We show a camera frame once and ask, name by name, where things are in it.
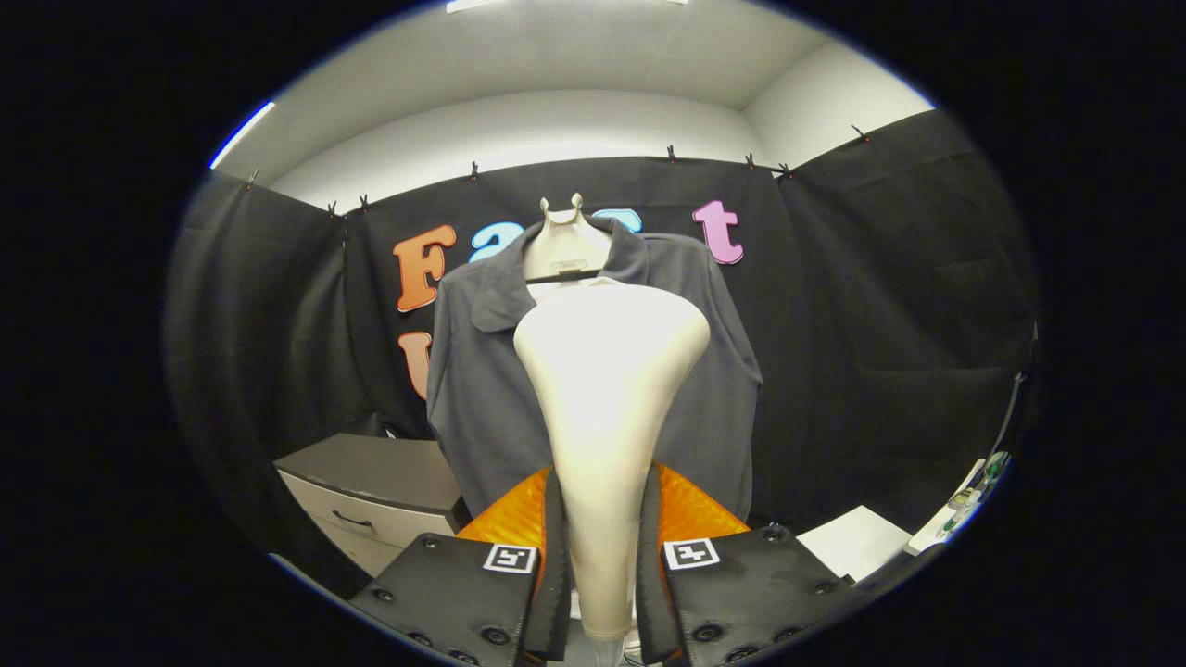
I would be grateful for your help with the ceiling light strip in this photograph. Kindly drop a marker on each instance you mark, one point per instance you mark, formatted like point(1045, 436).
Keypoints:
point(241, 134)

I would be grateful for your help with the grey drawer cabinet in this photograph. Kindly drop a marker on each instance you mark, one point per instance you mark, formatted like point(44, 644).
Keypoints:
point(371, 463)

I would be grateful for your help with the white garment steamer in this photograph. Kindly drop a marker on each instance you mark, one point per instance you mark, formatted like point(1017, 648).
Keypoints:
point(607, 398)

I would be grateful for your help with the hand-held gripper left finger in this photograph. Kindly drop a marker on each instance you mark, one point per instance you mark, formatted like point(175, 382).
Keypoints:
point(559, 602)

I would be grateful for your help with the white paper sheet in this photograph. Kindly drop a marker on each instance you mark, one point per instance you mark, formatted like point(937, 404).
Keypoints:
point(857, 542)

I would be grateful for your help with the grey collared shirt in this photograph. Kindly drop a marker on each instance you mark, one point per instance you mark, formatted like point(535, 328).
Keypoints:
point(473, 408)

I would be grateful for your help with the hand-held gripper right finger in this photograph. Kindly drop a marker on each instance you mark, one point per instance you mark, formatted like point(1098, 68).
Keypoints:
point(651, 602)

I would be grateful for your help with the ceiling light panel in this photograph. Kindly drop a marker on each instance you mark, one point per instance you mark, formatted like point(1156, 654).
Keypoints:
point(473, 4)

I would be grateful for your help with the black backdrop cloth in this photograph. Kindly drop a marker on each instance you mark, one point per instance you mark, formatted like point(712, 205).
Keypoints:
point(880, 324)

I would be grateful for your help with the row of black cloth clips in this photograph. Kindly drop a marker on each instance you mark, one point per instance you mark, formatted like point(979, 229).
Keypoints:
point(473, 170)

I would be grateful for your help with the cluttered white tray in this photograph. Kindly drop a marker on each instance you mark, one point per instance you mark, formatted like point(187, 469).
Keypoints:
point(954, 514)

